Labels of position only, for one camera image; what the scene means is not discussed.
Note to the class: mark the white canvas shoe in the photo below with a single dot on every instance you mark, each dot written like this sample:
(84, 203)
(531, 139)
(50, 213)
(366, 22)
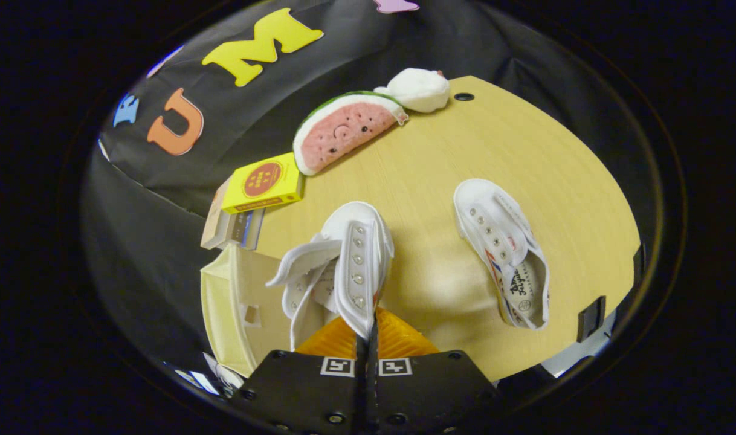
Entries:
(495, 217)
(359, 241)

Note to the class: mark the blue book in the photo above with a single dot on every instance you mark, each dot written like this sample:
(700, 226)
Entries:
(254, 229)

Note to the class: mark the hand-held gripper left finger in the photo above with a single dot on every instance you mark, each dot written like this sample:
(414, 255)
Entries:
(307, 386)

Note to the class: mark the white round plush toy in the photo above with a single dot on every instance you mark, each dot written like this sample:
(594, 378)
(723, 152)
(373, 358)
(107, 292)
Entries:
(416, 89)

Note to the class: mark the black table edge bracket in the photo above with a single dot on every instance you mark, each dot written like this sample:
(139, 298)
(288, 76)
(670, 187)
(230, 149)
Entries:
(639, 263)
(591, 319)

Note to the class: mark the yellow book with red circle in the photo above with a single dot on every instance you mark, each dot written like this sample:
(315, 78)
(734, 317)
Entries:
(262, 181)

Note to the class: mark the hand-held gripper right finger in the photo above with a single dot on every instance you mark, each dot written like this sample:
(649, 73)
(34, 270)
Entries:
(428, 386)

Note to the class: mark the grey book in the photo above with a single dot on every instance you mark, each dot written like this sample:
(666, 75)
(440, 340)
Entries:
(234, 229)

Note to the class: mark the watermelon slice plush toy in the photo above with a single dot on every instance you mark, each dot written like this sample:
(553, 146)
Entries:
(344, 130)

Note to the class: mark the cream storage box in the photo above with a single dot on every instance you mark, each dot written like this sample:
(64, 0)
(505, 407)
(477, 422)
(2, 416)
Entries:
(229, 290)

